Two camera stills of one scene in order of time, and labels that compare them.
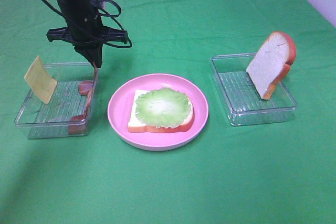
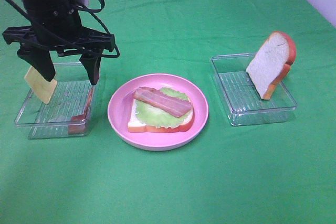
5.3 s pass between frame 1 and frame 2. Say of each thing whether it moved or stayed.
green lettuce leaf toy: stayed
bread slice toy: stayed
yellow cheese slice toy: stayed
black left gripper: moved
